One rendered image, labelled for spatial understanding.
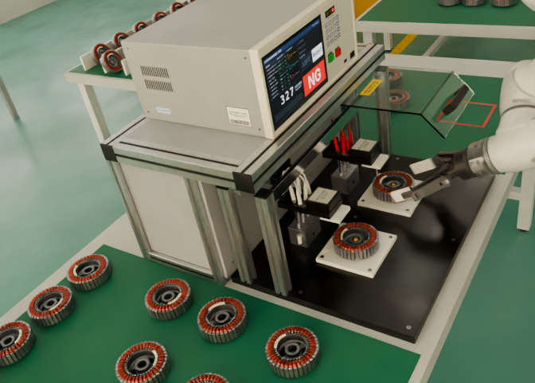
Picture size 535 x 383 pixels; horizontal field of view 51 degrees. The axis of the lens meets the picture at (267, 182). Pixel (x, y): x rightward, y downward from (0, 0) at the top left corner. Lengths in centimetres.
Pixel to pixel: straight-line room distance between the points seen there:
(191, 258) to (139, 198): 20
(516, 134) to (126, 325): 99
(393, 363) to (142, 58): 86
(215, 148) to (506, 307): 147
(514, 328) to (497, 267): 32
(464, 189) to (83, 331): 105
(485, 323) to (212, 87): 146
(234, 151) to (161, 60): 28
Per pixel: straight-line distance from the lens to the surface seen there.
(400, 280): 134
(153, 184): 136
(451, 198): 157
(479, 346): 222
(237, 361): 126
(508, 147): 135
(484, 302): 237
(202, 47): 122
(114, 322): 144
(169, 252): 150
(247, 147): 121
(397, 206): 153
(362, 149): 151
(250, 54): 114
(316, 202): 133
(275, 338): 123
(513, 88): 141
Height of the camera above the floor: 171
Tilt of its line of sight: 33 degrees down
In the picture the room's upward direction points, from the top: 11 degrees counter-clockwise
